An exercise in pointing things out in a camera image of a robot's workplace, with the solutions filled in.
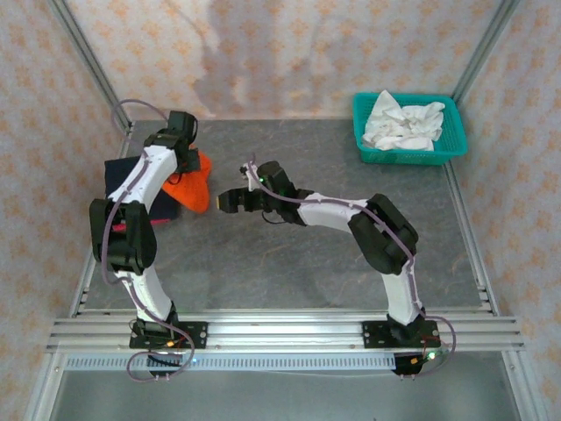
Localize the white crumpled t-shirt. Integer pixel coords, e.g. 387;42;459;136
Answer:
361;89;447;153

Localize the teal plastic basket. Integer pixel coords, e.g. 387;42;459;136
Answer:
352;91;468;167

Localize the grey slotted cable duct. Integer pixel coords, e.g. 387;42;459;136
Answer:
64;353;398;372

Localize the orange t-shirt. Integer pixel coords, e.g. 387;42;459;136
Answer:
160;151;213;215

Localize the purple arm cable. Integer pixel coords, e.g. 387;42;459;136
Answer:
238;153;460;379
100;99;196;383

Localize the aluminium frame post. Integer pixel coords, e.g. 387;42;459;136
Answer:
451;0;522;105
46;0;133;129

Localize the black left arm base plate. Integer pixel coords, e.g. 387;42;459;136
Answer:
129;321;209;351

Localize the aluminium mounting rail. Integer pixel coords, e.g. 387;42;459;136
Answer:
46;311;526;352

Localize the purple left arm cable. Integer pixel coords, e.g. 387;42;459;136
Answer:
100;99;196;383

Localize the navy folded t-shirt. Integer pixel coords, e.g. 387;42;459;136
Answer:
103;157;181;227

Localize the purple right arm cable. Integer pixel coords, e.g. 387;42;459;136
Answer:
238;153;460;379

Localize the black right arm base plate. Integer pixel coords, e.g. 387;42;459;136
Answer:
361;319;441;351

